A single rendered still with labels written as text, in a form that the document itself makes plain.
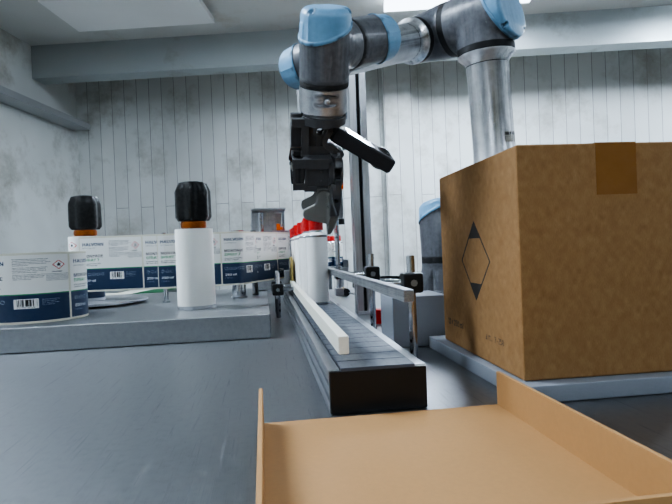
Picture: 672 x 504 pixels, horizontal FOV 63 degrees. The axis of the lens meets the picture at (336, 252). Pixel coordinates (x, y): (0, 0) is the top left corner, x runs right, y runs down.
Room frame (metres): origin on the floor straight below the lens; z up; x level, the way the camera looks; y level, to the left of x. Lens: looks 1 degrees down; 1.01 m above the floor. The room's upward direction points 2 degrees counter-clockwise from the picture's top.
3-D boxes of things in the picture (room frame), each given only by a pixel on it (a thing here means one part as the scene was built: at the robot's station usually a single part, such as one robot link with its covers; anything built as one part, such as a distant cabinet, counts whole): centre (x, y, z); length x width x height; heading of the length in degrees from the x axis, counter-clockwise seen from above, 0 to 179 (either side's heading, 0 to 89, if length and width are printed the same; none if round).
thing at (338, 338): (1.13, 0.07, 0.90); 1.07 x 0.01 x 0.02; 8
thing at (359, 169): (1.48, -0.07, 1.16); 0.04 x 0.04 x 0.67; 8
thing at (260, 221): (1.83, 0.21, 1.01); 0.14 x 0.13 x 0.26; 8
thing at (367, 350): (1.42, 0.07, 0.86); 1.65 x 0.08 x 0.04; 8
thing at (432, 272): (1.27, -0.26, 0.93); 0.15 x 0.15 x 0.10
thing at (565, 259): (0.79, -0.31, 0.99); 0.30 x 0.24 x 0.27; 6
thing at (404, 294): (1.14, -0.01, 0.95); 1.07 x 0.01 x 0.01; 8
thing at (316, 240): (1.29, 0.04, 0.98); 0.05 x 0.05 x 0.20
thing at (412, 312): (0.81, -0.09, 0.91); 0.07 x 0.03 x 0.17; 98
